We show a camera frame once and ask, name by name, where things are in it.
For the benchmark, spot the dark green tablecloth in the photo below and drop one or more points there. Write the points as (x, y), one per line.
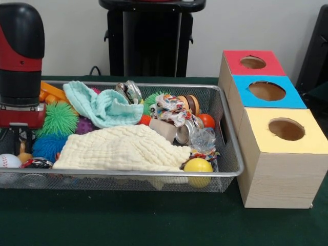
(321, 92)
(153, 220)

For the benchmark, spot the blue spiky ball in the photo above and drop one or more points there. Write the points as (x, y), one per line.
(47, 148)

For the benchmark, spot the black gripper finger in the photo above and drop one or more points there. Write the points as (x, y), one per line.
(29, 135)
(18, 141)

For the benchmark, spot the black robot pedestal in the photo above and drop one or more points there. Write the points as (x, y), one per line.
(153, 38)

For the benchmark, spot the mint green cloth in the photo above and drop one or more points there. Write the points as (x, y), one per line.
(107, 112)

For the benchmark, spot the white baseball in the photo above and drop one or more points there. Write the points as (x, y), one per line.
(9, 161)

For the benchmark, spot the black stand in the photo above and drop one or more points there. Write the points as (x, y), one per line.
(315, 51)

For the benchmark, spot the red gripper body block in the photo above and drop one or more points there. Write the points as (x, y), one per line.
(20, 118)

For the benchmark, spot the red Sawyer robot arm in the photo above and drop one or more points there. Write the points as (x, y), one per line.
(20, 82)

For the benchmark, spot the large green spiky ball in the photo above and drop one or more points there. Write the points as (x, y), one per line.
(60, 119)

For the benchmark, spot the wooden three-hole sorting box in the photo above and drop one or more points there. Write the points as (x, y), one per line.
(282, 179)

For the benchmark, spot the red-orange ball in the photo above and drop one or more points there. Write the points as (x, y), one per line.
(207, 121)

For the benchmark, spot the shallow clear mesh bin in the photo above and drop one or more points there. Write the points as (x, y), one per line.
(102, 184)

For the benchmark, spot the brown striped burger toy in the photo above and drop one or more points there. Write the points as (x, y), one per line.
(191, 102)

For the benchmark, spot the yellow ball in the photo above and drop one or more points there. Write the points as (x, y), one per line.
(198, 166)

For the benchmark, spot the cream muslin cloth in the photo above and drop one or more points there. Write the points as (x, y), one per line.
(120, 148)

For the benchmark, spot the orange plastic toy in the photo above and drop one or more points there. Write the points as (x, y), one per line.
(52, 91)

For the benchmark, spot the orange teddy bear toy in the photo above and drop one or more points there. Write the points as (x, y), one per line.
(25, 156)

